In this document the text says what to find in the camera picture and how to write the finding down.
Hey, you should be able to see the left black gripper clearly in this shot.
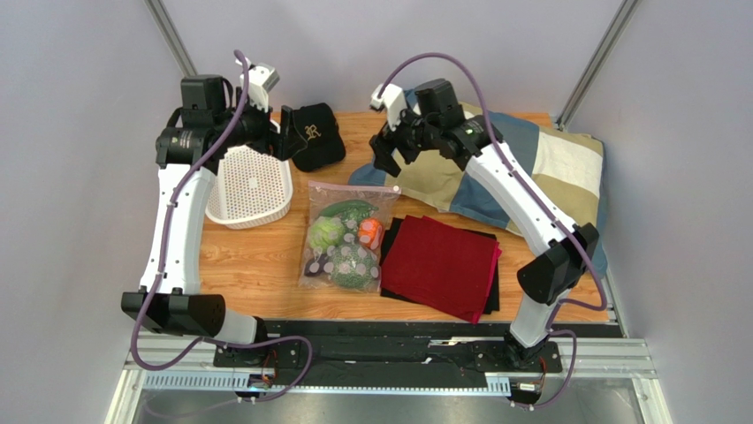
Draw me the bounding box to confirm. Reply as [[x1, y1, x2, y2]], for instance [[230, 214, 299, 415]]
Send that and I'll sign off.
[[215, 89, 307, 163]]

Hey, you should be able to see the green toy chili pepper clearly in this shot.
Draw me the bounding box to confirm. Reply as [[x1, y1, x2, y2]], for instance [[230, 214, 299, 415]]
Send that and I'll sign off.
[[318, 199, 378, 217]]

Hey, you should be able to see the green toy cabbage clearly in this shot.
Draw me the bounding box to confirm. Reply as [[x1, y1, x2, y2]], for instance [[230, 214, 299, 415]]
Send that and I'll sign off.
[[308, 216, 346, 253]]

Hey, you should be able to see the clear zip top bag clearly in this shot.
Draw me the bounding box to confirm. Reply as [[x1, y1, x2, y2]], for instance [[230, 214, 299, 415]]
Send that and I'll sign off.
[[299, 181, 401, 292]]

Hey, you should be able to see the green netted toy melon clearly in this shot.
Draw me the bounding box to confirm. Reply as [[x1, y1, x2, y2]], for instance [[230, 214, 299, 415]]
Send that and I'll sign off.
[[327, 243, 381, 291]]

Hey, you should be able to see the purple toy eggplant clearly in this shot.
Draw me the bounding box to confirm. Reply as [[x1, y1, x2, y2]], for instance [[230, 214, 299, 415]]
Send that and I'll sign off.
[[303, 254, 335, 277]]

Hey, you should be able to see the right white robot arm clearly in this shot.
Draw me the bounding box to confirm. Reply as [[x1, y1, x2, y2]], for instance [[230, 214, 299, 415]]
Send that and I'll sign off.
[[369, 79, 599, 369]]

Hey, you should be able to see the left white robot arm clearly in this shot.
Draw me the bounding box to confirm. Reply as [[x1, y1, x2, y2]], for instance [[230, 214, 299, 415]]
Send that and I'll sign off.
[[121, 69, 303, 345]]

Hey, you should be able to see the black baseball cap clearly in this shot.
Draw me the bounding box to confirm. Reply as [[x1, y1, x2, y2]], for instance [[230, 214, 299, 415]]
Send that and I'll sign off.
[[293, 102, 346, 172]]

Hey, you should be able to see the white plastic basket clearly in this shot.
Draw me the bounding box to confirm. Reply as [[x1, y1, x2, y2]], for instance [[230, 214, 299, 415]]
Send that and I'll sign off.
[[205, 146, 293, 230]]

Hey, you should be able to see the red folded cloth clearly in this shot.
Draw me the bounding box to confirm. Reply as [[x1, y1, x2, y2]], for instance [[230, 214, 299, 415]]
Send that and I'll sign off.
[[380, 216, 501, 324]]

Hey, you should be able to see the checked blue beige pillow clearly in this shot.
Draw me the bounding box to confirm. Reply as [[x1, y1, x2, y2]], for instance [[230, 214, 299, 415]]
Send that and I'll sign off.
[[347, 89, 609, 278]]

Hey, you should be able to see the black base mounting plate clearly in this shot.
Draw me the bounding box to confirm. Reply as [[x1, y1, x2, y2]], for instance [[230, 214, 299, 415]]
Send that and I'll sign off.
[[213, 320, 566, 389]]

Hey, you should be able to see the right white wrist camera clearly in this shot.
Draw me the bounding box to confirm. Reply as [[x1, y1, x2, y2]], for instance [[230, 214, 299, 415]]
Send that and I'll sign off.
[[369, 84, 407, 131]]

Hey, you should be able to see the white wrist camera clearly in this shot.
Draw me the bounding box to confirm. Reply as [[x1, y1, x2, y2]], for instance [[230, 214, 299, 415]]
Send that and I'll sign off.
[[245, 57, 279, 112], [369, 84, 407, 131]]

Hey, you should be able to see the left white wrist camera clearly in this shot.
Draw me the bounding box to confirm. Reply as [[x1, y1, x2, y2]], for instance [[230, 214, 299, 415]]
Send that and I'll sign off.
[[245, 57, 279, 112]]

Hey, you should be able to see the left corner aluminium post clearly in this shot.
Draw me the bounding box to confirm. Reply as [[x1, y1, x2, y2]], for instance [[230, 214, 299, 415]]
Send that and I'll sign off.
[[144, 0, 198, 77]]

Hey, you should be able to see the corner aluminium post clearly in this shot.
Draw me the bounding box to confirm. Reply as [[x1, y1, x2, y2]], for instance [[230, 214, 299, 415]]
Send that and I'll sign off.
[[554, 0, 642, 130], [144, 0, 198, 77]]

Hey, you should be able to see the right corner aluminium post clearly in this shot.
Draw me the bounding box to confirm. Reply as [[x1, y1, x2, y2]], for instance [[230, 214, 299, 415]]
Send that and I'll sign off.
[[554, 0, 642, 130]]

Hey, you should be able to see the aluminium frame rail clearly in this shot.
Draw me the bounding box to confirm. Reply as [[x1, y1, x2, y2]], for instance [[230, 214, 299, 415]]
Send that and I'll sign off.
[[106, 320, 672, 423]]

